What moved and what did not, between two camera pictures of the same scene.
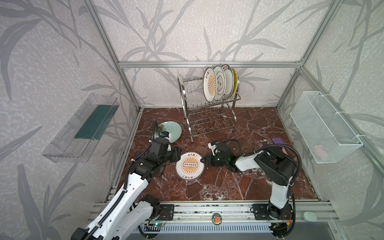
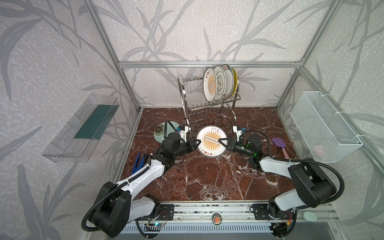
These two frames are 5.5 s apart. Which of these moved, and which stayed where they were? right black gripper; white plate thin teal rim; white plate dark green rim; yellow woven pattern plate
Moved: right black gripper
Stayed: yellow woven pattern plate; white plate dark green rim; white plate thin teal rim
